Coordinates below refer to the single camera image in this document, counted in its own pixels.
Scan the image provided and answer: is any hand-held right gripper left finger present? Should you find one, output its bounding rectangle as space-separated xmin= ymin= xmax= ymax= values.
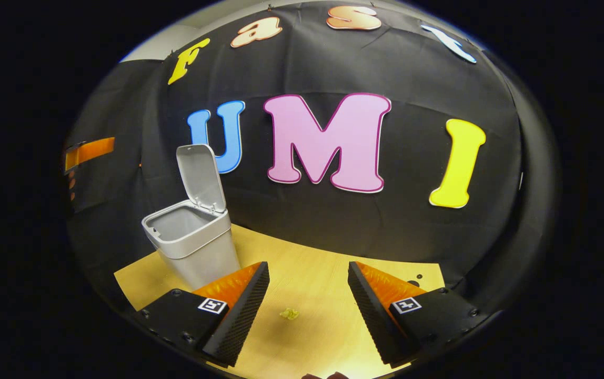
xmin=135 ymin=261 xmax=270 ymax=368

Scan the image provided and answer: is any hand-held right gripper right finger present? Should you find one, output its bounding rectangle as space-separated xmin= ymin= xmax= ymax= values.
xmin=347 ymin=261 xmax=502 ymax=368

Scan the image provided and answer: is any white desktop garbage bin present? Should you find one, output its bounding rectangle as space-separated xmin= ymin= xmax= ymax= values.
xmin=142 ymin=144 xmax=241 ymax=291

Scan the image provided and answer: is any black backdrop cloth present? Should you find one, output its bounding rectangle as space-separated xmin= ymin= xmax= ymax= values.
xmin=63 ymin=0 xmax=560 ymax=316

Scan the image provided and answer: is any wooden desktop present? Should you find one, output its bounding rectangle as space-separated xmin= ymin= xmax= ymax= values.
xmin=114 ymin=224 xmax=446 ymax=379

